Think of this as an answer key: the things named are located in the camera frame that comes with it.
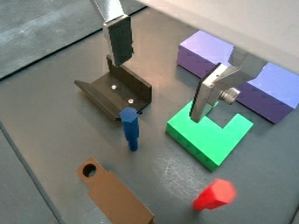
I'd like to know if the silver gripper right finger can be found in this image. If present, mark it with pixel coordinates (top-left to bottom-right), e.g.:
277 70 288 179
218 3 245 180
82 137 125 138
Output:
189 48 266 123

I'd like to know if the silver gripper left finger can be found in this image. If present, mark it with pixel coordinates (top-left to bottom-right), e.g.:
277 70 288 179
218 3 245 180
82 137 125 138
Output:
89 0 133 67

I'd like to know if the green U-shaped block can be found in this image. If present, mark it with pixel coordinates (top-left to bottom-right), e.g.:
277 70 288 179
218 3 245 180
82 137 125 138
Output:
165 103 253 172

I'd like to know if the purple board with cross slot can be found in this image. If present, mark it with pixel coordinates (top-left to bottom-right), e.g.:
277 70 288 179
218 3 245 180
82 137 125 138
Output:
177 31 299 123

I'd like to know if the black fixture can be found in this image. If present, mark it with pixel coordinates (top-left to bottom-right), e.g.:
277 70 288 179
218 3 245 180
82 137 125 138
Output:
74 55 152 121

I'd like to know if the blue peg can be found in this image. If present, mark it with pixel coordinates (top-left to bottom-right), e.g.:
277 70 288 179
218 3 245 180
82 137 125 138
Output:
118 108 138 151

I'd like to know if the red peg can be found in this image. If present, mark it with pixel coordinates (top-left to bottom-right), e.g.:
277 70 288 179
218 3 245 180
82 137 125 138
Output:
192 178 236 211

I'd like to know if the brown T-shaped block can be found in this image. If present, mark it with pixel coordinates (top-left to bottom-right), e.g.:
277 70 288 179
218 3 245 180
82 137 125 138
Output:
75 157 156 224

